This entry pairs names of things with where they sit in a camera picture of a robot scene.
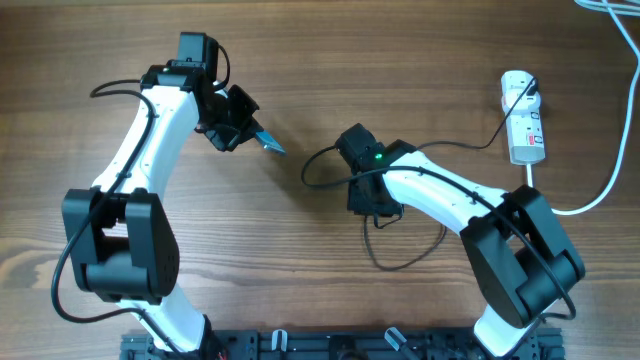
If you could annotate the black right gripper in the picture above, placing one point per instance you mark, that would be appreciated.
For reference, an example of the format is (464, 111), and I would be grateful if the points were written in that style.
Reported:
(356, 204)

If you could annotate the white power strip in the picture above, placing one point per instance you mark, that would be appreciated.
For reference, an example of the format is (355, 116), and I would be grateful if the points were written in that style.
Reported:
(521, 102)

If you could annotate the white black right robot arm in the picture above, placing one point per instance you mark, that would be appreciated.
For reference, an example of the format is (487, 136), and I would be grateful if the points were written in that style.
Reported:
(520, 254)

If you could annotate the teal screen Galaxy smartphone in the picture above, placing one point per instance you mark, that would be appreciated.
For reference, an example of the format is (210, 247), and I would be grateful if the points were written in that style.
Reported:
(269, 143)

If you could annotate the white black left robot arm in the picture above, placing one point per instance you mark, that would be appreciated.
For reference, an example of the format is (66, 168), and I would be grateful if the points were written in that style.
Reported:
(119, 240)

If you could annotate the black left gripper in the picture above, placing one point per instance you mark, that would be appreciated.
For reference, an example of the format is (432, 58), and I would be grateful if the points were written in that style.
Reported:
(246, 126)

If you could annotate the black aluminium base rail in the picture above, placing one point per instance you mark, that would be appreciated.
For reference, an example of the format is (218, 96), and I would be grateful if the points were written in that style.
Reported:
(433, 343)

